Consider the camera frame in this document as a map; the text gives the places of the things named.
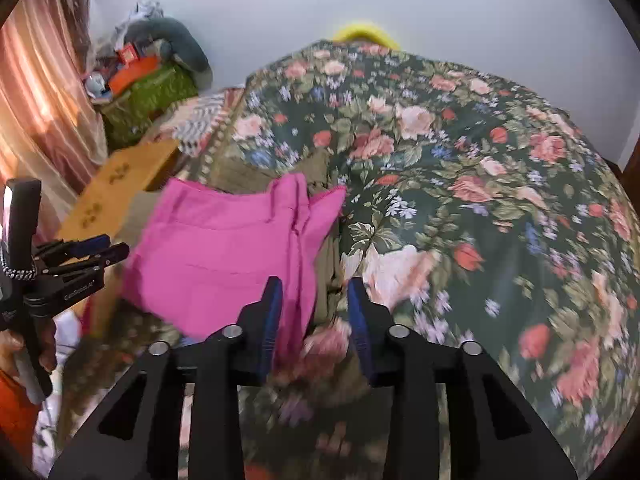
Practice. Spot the striped blanket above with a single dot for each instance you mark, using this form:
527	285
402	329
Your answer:
200	120

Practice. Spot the floral blanket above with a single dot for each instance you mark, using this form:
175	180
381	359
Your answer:
475	185

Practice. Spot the grey plush toy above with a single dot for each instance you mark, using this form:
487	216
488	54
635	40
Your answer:
185	40

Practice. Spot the olive green pants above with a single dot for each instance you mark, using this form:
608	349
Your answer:
327	280

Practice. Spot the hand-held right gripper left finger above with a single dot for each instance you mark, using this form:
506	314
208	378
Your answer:
272	320

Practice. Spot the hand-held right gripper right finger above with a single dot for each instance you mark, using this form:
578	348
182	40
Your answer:
357	330

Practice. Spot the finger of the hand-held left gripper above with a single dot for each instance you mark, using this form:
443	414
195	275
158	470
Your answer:
85	245
110	255

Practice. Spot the person's left hand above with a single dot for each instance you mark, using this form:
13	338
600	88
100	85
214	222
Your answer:
10	347

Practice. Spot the orange box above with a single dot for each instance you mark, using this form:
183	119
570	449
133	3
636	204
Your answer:
132	72

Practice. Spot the green storage bin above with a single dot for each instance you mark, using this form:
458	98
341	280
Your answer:
150	100

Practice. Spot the brown striped curtain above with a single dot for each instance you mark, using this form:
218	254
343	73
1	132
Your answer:
40	85

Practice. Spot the pink pants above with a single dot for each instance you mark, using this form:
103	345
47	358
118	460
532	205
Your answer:
215	260

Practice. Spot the pile of clothes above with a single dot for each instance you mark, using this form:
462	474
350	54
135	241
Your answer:
142	12

